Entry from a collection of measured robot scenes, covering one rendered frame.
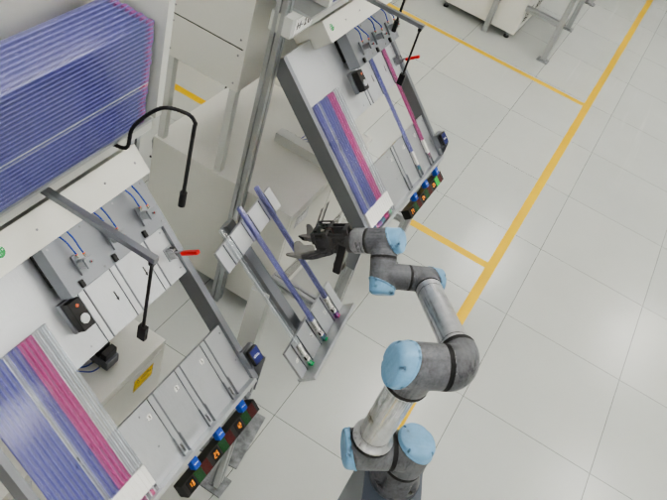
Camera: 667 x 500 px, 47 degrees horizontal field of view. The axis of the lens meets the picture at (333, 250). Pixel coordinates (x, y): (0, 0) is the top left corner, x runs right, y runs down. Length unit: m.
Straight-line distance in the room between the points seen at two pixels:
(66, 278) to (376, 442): 0.90
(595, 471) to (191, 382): 1.96
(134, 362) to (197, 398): 0.31
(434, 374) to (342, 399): 1.37
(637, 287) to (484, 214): 0.90
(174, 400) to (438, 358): 0.69
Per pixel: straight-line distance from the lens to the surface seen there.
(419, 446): 2.18
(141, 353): 2.35
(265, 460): 2.93
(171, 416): 2.04
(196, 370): 2.09
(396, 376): 1.80
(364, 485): 2.34
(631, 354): 4.04
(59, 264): 1.80
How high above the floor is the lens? 2.52
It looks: 43 degrees down
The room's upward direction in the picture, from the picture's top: 20 degrees clockwise
